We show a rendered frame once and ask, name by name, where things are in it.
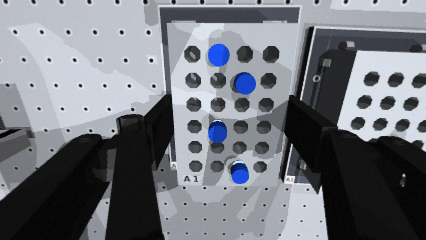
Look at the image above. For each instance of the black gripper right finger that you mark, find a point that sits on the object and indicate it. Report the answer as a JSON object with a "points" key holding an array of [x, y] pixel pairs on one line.
{"points": [[360, 179]]}

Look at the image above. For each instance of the grey perforated block with holes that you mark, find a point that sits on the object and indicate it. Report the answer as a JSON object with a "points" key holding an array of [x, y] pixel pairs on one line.
{"points": [[202, 93], [370, 94]]}

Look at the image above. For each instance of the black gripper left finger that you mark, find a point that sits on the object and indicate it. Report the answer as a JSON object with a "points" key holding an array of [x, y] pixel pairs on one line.
{"points": [[53, 203]]}

